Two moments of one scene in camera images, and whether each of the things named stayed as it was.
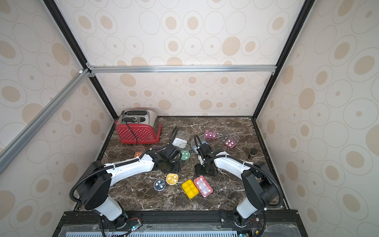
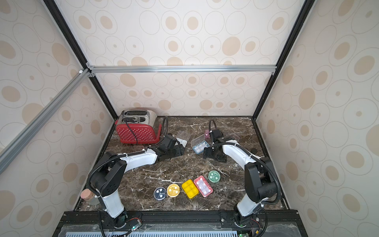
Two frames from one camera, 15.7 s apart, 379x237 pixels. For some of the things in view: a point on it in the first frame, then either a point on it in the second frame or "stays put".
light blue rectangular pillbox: x=195 y=148 stays put
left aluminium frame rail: x=16 y=144 stays put
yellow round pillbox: x=172 y=178 → x=173 y=190
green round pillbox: x=185 y=155 → x=214 y=176
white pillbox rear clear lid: x=182 y=138 stays put
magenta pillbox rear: x=210 y=135 stays put
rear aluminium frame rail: x=101 y=69 stays put
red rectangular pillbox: x=204 y=187 stays put
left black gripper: x=176 y=170 → x=180 y=150
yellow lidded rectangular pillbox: x=190 y=188 stays put
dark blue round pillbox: x=159 y=184 → x=159 y=193
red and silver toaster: x=143 y=124 stays put
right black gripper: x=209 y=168 → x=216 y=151
